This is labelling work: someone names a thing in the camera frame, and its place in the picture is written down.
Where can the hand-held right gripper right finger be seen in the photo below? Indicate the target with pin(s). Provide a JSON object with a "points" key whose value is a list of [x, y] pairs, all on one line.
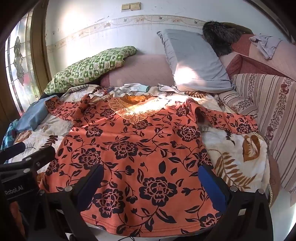
{"points": [[214, 191]]}

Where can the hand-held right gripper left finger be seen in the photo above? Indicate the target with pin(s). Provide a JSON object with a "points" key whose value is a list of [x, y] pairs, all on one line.
{"points": [[91, 185]]}

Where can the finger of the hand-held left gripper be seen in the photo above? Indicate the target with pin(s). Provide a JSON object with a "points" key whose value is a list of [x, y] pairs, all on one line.
{"points": [[37, 156], [13, 149]]}

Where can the orange floral shirt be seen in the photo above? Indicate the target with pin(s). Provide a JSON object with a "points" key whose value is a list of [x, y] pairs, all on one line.
{"points": [[138, 150]]}

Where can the teal patterned cloth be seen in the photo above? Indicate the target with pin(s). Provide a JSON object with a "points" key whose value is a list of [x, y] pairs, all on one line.
{"points": [[9, 134]]}

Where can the blue cloth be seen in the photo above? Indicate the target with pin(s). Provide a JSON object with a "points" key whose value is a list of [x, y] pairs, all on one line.
{"points": [[32, 113]]}

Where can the white leaf-print blanket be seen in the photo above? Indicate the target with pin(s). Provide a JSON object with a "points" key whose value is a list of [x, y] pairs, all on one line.
{"points": [[235, 153]]}

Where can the stained glass window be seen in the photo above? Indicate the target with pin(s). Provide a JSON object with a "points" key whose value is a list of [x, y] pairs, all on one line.
{"points": [[19, 60]]}

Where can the striped floral sofa cushion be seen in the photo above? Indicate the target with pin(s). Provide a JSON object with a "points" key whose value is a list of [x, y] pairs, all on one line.
{"points": [[272, 111]]}

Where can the green patterned pillow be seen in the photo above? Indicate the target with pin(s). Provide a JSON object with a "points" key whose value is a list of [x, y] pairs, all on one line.
{"points": [[90, 67]]}

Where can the white and teal sock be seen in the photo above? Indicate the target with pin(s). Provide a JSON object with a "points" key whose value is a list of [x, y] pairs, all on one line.
{"points": [[134, 88]]}

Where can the white crumpled cloth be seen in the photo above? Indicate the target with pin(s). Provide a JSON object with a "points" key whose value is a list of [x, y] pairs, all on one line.
{"points": [[168, 88]]}

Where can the pink mattress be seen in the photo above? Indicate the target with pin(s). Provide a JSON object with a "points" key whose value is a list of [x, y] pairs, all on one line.
{"points": [[141, 69]]}

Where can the grey pillow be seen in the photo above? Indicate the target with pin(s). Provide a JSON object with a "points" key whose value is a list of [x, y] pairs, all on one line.
{"points": [[196, 62]]}

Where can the reddish pink quilt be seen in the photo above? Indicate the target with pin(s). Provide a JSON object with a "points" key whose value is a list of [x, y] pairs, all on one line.
{"points": [[245, 62]]}

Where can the dark furry cushion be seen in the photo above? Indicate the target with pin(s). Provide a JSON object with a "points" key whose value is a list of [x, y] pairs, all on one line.
{"points": [[219, 37]]}

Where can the grey crumpled cloth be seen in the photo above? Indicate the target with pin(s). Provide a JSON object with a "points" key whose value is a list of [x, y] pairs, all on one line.
{"points": [[266, 45]]}

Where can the wooden window frame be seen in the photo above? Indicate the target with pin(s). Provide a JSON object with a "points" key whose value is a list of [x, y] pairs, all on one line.
{"points": [[39, 46]]}

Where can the beige wall switch panel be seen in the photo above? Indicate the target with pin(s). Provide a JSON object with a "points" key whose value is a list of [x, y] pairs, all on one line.
{"points": [[131, 6]]}

